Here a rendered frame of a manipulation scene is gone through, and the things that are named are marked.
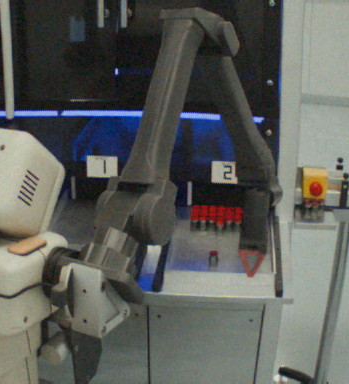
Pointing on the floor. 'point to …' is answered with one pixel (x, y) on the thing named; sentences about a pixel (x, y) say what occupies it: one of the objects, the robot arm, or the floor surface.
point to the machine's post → (290, 53)
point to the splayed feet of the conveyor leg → (291, 376)
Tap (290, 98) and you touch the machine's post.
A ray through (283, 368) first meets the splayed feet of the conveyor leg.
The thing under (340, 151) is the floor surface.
